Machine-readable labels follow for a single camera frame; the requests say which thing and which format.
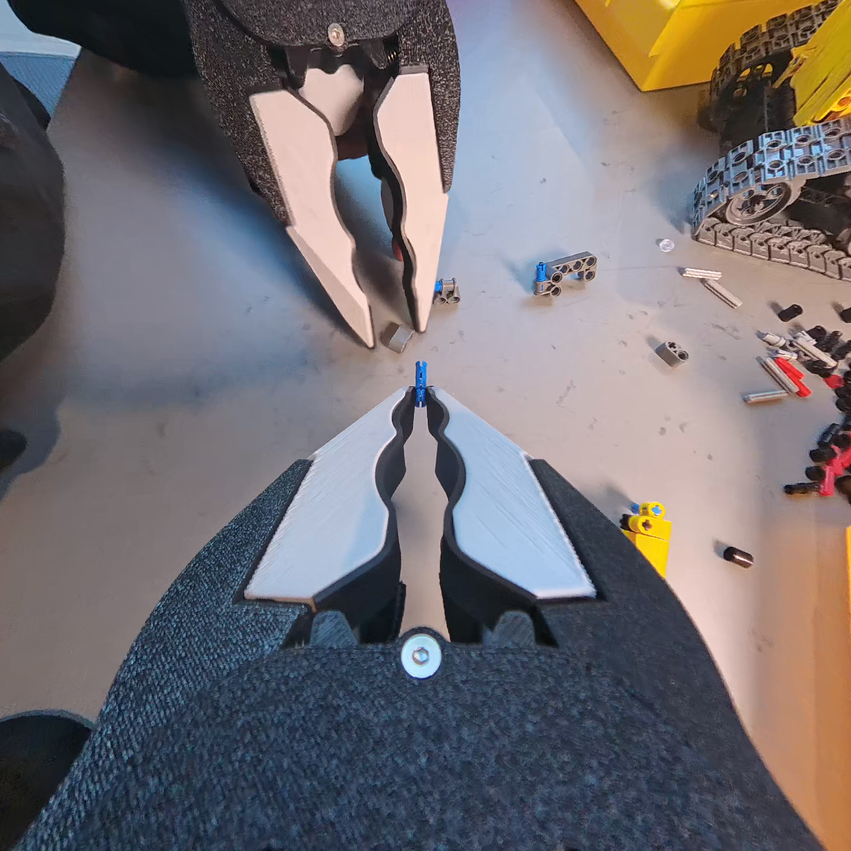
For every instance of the person's left forearm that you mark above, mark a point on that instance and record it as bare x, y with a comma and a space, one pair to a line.
100, 33

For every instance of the blue axle pin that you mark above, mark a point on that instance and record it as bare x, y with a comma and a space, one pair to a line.
419, 382

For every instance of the grey bent beam assembly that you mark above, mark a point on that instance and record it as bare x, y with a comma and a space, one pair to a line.
565, 271

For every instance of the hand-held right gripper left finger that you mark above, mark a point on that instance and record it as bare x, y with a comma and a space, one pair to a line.
326, 525

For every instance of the black pin connector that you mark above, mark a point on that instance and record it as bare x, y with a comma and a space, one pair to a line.
738, 556

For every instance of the grey desk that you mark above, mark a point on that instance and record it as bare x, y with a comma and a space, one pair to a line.
166, 365

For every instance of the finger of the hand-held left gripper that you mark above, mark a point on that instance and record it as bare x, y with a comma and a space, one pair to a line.
419, 166
306, 186

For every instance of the yellow parts bin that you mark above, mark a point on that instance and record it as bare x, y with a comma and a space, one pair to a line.
665, 46

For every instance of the grey connector with blue pin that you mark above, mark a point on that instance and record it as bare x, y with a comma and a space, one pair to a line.
447, 290

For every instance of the grey two-hole connector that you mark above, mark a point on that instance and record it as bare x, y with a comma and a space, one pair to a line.
401, 338
671, 354

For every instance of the pile of small connector pins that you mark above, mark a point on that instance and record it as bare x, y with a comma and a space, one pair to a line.
811, 372

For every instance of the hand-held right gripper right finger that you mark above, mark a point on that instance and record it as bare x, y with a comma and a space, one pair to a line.
512, 525

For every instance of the yellow tracked brick bulldozer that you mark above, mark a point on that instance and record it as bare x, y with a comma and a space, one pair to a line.
771, 199

